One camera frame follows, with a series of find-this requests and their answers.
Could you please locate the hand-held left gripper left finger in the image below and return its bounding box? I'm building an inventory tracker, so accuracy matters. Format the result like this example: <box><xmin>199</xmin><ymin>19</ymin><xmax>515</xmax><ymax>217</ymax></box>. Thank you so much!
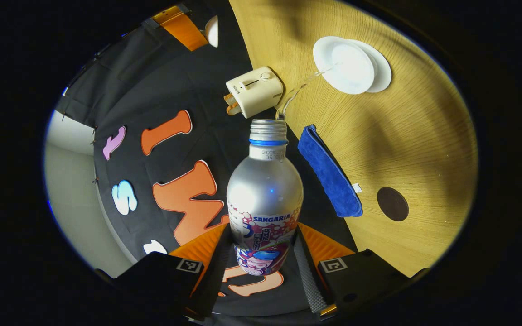
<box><xmin>94</xmin><ymin>222</ymin><xmax>234</xmax><ymax>320</ymax></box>

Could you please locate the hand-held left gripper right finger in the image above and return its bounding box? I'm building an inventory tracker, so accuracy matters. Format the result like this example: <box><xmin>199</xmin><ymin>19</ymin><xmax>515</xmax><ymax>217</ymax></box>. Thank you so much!
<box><xmin>292</xmin><ymin>221</ymin><xmax>429</xmax><ymax>318</ymax></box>

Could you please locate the white teacup lid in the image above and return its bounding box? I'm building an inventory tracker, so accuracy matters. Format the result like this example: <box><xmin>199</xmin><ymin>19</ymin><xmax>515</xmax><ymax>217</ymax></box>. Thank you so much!
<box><xmin>204</xmin><ymin>15</ymin><xmax>219</xmax><ymax>48</ymax></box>

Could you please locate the silver water bottle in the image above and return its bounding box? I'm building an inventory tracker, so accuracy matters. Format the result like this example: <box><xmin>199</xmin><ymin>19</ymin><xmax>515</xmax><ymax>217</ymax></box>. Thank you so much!
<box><xmin>226</xmin><ymin>119</ymin><xmax>305</xmax><ymax>277</ymax></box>

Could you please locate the dark brown round coaster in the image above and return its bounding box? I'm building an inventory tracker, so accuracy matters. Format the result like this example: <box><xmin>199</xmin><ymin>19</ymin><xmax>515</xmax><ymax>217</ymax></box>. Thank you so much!
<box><xmin>377</xmin><ymin>187</ymin><xmax>410</xmax><ymax>222</ymax></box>

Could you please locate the clear water stream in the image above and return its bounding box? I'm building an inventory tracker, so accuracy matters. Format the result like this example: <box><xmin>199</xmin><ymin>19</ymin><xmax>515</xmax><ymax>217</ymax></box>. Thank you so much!
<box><xmin>275</xmin><ymin>63</ymin><xmax>336</xmax><ymax>120</ymax></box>

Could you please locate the white teacup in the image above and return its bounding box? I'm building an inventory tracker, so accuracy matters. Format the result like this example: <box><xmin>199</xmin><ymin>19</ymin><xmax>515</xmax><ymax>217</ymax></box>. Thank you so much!
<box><xmin>312</xmin><ymin>36</ymin><xmax>376</xmax><ymax>95</ymax></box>

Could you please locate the black backdrop cloth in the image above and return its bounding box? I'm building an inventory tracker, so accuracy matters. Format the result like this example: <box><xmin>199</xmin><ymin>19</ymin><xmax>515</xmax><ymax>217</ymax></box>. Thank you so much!
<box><xmin>55</xmin><ymin>0</ymin><xmax>357</xmax><ymax>317</ymax></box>

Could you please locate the white toaster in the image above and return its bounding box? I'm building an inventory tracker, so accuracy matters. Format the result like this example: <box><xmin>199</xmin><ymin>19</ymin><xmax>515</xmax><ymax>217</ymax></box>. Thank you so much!
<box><xmin>226</xmin><ymin>67</ymin><xmax>284</xmax><ymax>119</ymax></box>

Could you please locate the blue folded towel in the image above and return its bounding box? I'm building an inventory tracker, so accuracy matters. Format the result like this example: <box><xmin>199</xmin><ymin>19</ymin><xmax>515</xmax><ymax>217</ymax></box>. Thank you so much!
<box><xmin>297</xmin><ymin>125</ymin><xmax>364</xmax><ymax>218</ymax></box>

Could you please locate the white saucer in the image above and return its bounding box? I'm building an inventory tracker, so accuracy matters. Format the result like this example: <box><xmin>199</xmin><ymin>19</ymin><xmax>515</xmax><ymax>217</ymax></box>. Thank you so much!
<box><xmin>347</xmin><ymin>39</ymin><xmax>392</xmax><ymax>94</ymax></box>

